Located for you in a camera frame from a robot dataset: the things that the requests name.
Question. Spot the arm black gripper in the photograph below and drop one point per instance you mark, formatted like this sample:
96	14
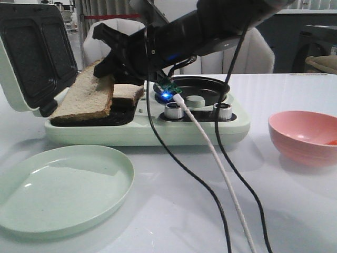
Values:
145	53

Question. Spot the bread slice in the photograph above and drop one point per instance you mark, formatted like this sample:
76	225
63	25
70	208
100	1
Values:
127	95
89	97

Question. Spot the mint green breakfast maker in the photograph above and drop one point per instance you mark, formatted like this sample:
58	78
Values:
38	67

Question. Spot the pink plastic bowl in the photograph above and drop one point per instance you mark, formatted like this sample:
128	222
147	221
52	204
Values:
302	136

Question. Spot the orange shrimp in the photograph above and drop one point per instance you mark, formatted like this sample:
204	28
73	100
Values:
333	142

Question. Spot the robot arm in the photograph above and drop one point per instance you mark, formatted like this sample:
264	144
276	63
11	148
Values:
223	22

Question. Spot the left grey upholstered chair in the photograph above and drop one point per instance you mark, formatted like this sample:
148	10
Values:
94	49

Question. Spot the grey upholstered chair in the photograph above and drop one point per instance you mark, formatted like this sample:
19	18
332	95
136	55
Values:
94	49
255	57

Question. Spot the red barrier belt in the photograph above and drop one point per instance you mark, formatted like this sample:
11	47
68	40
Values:
106	17

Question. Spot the green circuit board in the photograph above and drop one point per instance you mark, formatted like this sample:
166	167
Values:
166	88

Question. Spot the left silver control knob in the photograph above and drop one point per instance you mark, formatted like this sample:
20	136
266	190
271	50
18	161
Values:
173	111

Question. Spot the silver control knob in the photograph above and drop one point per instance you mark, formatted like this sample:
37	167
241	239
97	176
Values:
173	111
222	112

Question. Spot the black round frying pan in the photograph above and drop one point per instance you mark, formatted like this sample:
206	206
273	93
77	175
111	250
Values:
208	88

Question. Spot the right silver control knob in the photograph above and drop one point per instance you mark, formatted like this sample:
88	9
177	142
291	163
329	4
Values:
222	112

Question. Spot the right grey upholstered chair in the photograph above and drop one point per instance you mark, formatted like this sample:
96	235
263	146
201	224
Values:
255	57

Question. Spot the mint green plate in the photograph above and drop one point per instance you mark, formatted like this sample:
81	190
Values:
64	191

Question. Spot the dark grey counter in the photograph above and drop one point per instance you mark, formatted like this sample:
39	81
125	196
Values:
293	35

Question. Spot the beige sofa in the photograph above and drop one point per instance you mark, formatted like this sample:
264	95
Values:
322	64

